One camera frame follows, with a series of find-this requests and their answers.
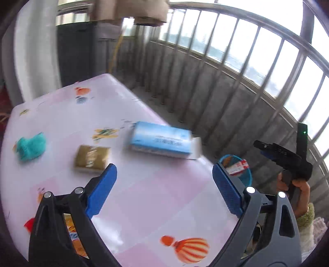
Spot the orange snack packet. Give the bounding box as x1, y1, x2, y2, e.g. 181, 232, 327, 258
63, 213, 89, 258

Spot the fluffy pale garment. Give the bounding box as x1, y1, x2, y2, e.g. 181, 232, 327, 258
299, 217, 328, 261

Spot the gold packet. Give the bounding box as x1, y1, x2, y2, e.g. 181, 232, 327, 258
74, 144, 111, 176

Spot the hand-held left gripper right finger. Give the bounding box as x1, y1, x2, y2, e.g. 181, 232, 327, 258
208, 162, 302, 267

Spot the dark cabinet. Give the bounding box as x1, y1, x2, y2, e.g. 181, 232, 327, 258
56, 22, 101, 88

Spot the teal cloth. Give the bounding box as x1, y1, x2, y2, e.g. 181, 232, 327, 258
16, 132, 47, 162

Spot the grey hanging cloth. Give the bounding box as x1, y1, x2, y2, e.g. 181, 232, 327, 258
98, 22, 121, 40

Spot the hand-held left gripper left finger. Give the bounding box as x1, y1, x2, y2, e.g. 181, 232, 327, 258
28, 163, 122, 267

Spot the blue mesh wastebasket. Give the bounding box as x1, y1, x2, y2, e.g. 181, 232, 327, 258
218, 154, 253, 190

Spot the balloon print tablecloth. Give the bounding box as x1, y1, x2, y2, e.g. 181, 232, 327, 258
0, 73, 242, 267

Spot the blue and white carton box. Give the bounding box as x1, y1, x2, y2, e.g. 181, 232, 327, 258
129, 121, 202, 160

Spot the person's right hand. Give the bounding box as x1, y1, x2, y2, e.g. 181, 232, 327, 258
277, 172, 311, 217

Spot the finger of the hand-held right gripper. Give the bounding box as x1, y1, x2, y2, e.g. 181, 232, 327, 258
253, 140, 300, 168

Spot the metal balcony railing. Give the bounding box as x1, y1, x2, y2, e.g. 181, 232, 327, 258
57, 0, 329, 196

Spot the red and white snack bag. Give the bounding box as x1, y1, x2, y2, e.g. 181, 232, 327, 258
221, 157, 250, 176

